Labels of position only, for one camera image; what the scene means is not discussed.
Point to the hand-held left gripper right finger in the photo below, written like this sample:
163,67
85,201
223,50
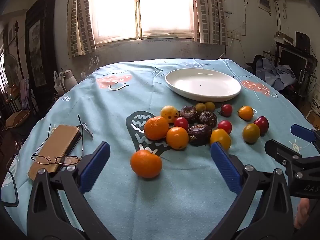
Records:
225,165

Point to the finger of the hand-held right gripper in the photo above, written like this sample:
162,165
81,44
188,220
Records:
282,152
301,132

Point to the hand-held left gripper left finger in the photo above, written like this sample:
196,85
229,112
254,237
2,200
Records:
96,167

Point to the yellow-orange tomato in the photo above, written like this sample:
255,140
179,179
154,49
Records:
221,137

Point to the dark red tomato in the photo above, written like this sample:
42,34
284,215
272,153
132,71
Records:
261,125

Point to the green-yellow tomato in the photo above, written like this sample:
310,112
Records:
251,133

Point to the red cherry tomato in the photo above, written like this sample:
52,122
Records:
226,110
224,126
181,123

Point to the orange mandarin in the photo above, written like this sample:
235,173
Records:
146,163
156,128

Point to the smooth orange tomato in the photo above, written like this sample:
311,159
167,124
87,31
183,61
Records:
177,138
245,113

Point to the small yellow-brown longan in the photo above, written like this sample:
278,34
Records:
210,106
200,107

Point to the yellow spotted loquat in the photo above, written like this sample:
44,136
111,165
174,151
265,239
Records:
169,113

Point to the white oval plate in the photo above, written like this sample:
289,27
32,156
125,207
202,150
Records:
202,82

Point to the person's right hand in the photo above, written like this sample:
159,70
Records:
302,212

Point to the white bucket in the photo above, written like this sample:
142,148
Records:
316,100

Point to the small grey cloth scrap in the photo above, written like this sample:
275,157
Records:
86,129

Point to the thin-rimmed eyeglasses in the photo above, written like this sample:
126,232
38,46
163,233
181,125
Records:
55,159

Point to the brown glasses case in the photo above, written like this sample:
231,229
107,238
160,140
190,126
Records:
60,140

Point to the blue-grey clothes pile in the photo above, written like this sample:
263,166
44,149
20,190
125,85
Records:
277,75

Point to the black monitor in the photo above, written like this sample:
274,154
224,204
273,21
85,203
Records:
292,60

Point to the thin black loop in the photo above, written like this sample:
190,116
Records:
17,190

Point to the black box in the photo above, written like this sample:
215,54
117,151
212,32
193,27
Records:
303,41

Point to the white jug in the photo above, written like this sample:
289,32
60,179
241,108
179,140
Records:
70,80

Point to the white plastic bag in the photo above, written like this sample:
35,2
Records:
58,83

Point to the brown cushion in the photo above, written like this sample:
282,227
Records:
17,118

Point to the dark framed picture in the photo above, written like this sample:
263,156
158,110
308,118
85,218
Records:
37,50

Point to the wooden coat stand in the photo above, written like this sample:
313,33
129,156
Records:
18,47

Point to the checked curtain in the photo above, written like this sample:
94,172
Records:
80,20
210,12

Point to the bright window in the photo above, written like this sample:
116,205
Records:
140,7

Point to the wall socket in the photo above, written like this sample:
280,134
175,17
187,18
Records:
234,35

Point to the white wall box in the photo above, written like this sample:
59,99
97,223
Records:
264,2

